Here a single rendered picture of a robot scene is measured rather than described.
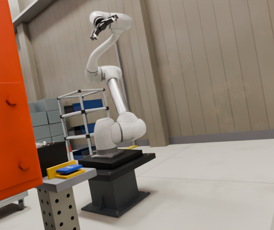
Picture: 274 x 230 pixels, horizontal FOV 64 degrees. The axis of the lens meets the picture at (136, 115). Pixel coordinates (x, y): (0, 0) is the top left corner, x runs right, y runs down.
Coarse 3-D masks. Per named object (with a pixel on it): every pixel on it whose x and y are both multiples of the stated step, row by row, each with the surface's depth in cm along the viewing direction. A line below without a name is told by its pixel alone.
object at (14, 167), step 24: (0, 0) 45; (0, 24) 44; (0, 48) 44; (0, 72) 43; (0, 96) 42; (24, 96) 46; (0, 120) 42; (24, 120) 45; (0, 144) 41; (24, 144) 44; (0, 168) 41; (24, 168) 43; (0, 192) 40
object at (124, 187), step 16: (144, 160) 155; (96, 176) 134; (112, 176) 129; (128, 176) 158; (96, 192) 156; (112, 192) 146; (128, 192) 156; (144, 192) 166; (96, 208) 154; (112, 208) 148; (128, 208) 145
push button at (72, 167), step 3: (69, 165) 84; (72, 165) 83; (75, 165) 82; (78, 165) 81; (81, 165) 81; (60, 168) 82; (63, 168) 80; (66, 168) 80; (69, 168) 78; (72, 168) 78; (75, 168) 79; (78, 168) 80; (57, 171) 80; (60, 171) 79; (63, 171) 77; (66, 171) 76; (69, 171) 77; (72, 171) 78; (75, 171) 81
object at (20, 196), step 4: (24, 192) 184; (12, 196) 177; (16, 196) 179; (20, 196) 181; (24, 196) 184; (4, 200) 171; (8, 200) 174; (12, 200) 177; (16, 200) 179; (20, 200) 183; (0, 204) 169; (4, 204) 171; (20, 204) 180; (24, 204) 185; (20, 208) 180
